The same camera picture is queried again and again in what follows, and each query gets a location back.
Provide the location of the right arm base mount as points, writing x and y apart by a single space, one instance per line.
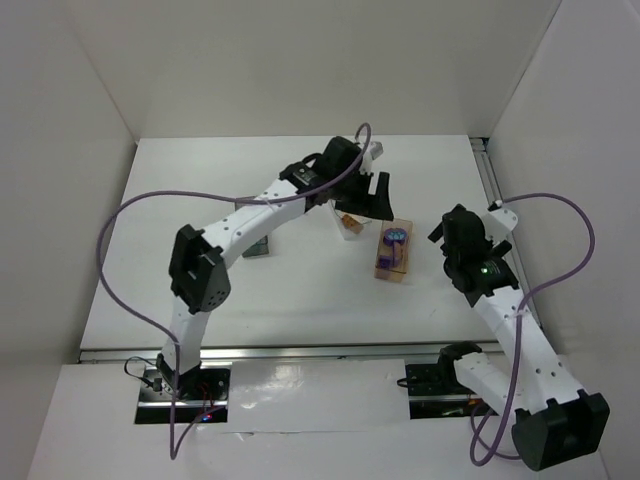
433 390

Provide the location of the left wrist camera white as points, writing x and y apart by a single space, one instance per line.
375 150

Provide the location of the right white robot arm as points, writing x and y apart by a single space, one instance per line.
549 415

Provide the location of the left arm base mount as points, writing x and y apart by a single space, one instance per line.
205 400

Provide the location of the aluminium front rail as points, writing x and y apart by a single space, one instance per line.
232 354

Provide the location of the amber plastic container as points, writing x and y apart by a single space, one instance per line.
401 266

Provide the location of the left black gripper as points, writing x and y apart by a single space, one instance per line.
362 198

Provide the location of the purple arch lego brick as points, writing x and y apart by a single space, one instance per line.
393 238

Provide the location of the aluminium side rail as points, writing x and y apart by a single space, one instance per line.
493 193

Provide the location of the orange lego base plate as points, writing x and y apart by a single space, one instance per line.
351 224

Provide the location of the smoky grey plastic container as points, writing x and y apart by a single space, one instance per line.
259 249

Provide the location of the clear plastic container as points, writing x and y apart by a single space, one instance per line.
346 235

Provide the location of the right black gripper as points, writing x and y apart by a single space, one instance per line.
451 232

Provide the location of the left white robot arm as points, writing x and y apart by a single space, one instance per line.
201 258

